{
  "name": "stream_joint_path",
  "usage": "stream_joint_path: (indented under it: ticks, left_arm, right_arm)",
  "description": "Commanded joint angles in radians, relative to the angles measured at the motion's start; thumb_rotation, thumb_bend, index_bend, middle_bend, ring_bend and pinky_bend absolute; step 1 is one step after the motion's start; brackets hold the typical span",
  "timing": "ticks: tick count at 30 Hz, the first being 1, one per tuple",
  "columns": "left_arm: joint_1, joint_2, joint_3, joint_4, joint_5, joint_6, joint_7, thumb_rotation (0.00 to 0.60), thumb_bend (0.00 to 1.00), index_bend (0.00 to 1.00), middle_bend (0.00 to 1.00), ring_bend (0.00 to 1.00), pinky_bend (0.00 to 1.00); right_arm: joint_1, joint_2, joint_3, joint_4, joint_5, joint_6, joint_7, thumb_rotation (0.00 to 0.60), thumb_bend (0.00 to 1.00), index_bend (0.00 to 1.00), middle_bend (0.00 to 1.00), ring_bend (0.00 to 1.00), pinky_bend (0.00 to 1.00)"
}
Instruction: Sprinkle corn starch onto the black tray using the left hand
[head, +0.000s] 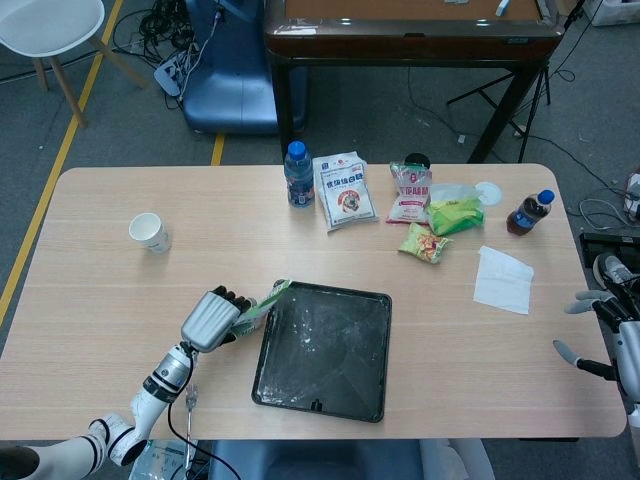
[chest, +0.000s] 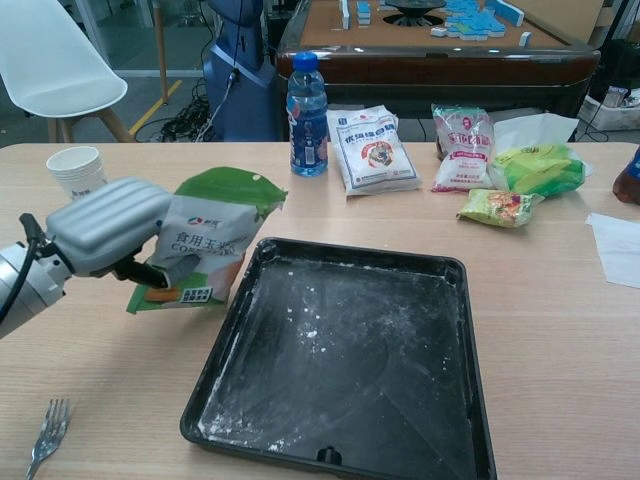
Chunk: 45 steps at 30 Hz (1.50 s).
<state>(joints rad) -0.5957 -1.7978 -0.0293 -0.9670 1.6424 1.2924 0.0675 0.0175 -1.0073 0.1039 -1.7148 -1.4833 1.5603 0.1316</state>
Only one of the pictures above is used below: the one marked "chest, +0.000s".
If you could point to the blue capped water bottle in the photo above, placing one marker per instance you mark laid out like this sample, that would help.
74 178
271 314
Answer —
306 125

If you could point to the white sugar bag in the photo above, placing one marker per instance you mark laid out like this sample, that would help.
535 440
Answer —
372 155

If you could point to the silver metal fork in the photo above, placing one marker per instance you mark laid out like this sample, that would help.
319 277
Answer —
50 430

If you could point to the white paper cup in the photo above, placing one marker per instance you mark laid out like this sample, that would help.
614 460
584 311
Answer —
75 172

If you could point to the brown mahjong table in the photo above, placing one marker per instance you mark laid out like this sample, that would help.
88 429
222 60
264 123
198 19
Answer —
440 70

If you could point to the blue white mahjong tile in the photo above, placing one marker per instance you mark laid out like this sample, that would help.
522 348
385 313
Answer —
364 12
345 14
525 37
439 32

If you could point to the dark cola bottle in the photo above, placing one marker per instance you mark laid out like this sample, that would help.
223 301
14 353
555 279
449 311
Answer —
631 177

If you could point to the green white cornstarch bag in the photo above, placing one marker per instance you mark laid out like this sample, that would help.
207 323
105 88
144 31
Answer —
210 225

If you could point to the small green snack packet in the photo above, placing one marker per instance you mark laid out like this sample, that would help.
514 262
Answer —
500 207

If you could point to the black baking tray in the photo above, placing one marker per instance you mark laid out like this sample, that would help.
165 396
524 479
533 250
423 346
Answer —
350 360

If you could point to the white paper napkin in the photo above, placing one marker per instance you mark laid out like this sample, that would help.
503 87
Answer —
617 250

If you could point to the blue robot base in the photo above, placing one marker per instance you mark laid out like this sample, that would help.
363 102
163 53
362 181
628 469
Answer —
240 95

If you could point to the black mahjong table centre hub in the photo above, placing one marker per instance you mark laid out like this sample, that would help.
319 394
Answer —
412 11

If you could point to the white chair with wooden legs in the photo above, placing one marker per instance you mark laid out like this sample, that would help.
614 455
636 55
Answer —
50 60

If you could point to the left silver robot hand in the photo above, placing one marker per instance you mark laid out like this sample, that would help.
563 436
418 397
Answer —
107 220

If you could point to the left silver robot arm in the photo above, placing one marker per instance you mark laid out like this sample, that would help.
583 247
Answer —
30 290

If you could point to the pink print salt bag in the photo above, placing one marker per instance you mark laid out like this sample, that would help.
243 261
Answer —
462 155

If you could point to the clear bag with green contents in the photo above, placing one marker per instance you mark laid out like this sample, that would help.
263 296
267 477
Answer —
540 170

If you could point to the white cardboard box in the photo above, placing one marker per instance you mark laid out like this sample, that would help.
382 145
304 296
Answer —
612 107

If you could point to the heap of blue mahjong tiles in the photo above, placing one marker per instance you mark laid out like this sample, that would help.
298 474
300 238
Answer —
472 20

